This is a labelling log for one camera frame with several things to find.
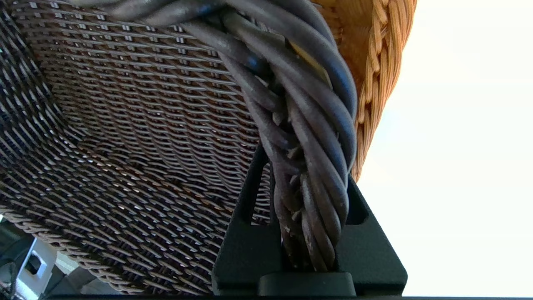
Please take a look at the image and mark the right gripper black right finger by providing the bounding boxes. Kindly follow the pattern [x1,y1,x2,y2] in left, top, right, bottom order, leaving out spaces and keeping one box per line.
[334,176,408,295]

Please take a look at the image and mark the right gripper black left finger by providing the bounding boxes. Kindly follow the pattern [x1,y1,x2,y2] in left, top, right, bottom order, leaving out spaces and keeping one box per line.
[212,144,289,294]

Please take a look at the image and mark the dark brown wicker basket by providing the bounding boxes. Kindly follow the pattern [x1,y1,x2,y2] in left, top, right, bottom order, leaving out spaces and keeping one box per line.
[0,0,359,297]

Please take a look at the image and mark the orange wicker basket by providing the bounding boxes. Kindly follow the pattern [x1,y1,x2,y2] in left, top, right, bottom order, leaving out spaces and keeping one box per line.
[310,0,418,183]

